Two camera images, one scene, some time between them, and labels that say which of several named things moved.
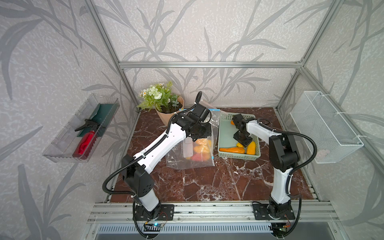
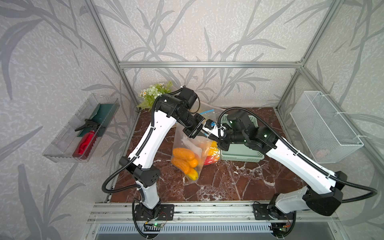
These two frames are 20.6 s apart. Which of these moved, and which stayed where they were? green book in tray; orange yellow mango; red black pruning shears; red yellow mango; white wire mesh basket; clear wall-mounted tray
Moved: orange yellow mango; red yellow mango
Stayed: clear wall-mounted tray; green book in tray; red black pruning shears; white wire mesh basket
